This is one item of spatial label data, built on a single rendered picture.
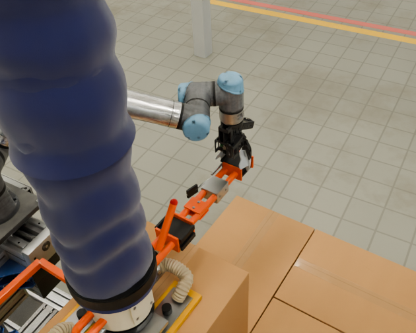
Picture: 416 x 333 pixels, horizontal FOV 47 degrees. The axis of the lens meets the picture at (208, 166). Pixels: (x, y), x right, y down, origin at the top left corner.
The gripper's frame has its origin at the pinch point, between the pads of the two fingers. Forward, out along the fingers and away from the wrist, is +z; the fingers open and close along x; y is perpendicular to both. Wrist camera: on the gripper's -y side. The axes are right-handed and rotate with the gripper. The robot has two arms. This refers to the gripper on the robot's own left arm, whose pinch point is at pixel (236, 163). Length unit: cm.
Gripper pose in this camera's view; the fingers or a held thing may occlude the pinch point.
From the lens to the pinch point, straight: 163.4
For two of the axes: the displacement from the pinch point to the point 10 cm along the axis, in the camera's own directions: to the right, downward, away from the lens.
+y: -5.5, 5.8, -6.0
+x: 8.3, 3.4, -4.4
